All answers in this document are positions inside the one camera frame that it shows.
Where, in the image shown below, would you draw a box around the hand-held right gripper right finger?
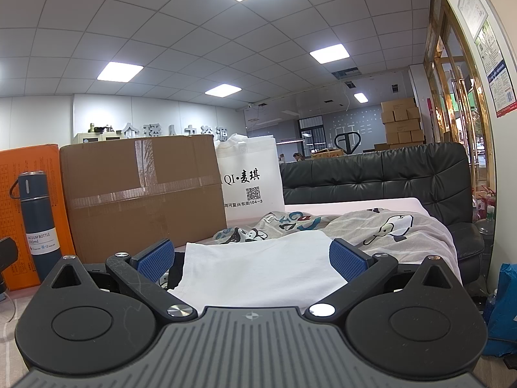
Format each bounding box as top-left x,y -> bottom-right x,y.
304,238 -> 463,324

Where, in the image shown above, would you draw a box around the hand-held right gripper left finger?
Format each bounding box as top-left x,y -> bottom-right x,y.
40,239 -> 198,324

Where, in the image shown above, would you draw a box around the white t-shirt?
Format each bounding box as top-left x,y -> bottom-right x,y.
166,230 -> 350,318

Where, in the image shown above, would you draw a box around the dark printed garment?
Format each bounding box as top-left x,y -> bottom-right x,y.
155,251 -> 187,289

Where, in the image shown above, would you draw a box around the orange box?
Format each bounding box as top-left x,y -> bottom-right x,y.
0,143 -> 75,292

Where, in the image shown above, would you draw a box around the dark blue vacuum bottle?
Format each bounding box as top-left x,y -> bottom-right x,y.
10,171 -> 65,284

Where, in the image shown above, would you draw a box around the grey cartoon print garment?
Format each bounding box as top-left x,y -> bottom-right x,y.
210,206 -> 463,287

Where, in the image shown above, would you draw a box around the large brown cardboard box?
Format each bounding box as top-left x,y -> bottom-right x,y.
60,134 -> 227,265

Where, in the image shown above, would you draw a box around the black leather sofa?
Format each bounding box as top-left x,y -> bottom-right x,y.
279,142 -> 485,287

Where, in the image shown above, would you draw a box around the pallet jack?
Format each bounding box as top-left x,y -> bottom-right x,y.
334,131 -> 361,156

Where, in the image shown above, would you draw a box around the white tote bag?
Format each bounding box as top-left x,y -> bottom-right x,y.
214,133 -> 286,227

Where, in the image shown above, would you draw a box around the beige cabinet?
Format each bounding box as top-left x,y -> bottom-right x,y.
74,131 -> 122,144

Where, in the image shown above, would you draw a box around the clear water jug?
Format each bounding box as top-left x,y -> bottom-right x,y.
474,206 -> 497,251

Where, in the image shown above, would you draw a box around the stack of cardboard boxes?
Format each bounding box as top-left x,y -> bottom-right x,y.
374,98 -> 426,150

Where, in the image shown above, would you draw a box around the red fire extinguisher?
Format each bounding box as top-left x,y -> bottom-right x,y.
472,188 -> 495,221

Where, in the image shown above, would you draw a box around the blue bag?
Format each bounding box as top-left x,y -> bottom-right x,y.
482,263 -> 517,358

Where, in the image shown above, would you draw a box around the gold framed glass door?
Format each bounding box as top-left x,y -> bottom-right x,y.
422,0 -> 495,215

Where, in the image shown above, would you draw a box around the silver wall lettering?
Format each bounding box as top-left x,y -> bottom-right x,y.
121,123 -> 229,142

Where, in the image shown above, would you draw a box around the white wall notice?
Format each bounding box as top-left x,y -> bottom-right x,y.
458,0 -> 489,39

